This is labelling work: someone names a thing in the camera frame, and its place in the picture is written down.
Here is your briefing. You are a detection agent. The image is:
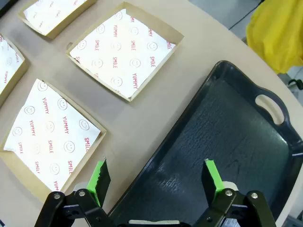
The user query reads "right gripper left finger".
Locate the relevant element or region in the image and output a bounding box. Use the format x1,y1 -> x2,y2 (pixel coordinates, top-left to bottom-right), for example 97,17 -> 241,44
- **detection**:
34,158 -> 119,227

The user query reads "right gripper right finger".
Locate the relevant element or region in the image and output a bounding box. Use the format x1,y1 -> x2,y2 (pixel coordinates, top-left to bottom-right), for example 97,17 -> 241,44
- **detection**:
191,159 -> 277,227

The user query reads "white smiley print paper liner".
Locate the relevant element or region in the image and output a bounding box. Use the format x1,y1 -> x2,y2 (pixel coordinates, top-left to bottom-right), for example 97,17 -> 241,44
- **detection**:
70,9 -> 177,99
3,80 -> 101,192
0,39 -> 24,95
23,0 -> 88,36

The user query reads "brown cardboard food box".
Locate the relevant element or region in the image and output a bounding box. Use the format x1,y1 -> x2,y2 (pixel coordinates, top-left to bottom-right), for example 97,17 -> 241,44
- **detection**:
65,1 -> 185,102
0,79 -> 107,204
0,34 -> 30,107
18,0 -> 98,40

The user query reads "black office chair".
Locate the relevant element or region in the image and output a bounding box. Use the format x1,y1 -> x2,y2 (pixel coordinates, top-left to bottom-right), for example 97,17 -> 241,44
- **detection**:
287,79 -> 303,90

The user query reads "person in yellow hoodie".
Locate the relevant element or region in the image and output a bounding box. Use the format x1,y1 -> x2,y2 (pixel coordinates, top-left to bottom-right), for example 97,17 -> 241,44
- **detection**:
246,0 -> 303,75

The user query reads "black plastic handled tray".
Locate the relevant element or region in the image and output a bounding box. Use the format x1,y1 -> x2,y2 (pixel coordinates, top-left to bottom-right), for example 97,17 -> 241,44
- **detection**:
107,60 -> 303,227

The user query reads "black floor cable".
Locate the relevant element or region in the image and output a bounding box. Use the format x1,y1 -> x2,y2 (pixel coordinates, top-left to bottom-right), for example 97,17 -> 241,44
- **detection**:
227,0 -> 265,30

